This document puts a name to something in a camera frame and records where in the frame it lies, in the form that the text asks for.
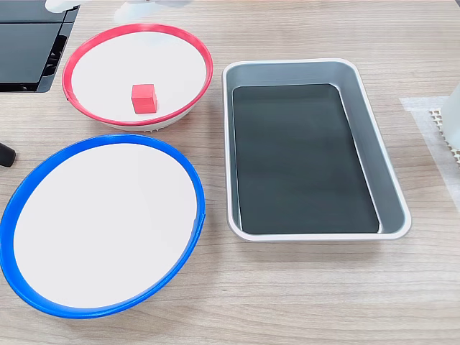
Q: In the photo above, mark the red cube block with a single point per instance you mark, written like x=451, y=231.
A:
x=143, y=100

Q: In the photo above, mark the red rimmed round dish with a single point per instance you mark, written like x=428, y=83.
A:
x=108, y=68

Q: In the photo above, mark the black tray liner mat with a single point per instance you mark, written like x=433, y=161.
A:
x=298, y=158

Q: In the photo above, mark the blue rimmed round dish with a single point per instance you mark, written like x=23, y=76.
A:
x=104, y=223

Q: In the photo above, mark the silver metal tray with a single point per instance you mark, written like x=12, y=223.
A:
x=381, y=143

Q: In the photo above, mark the black flat electronic device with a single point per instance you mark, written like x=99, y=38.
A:
x=25, y=50

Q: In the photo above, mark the black cylindrical stand foot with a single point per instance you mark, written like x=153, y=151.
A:
x=6, y=154

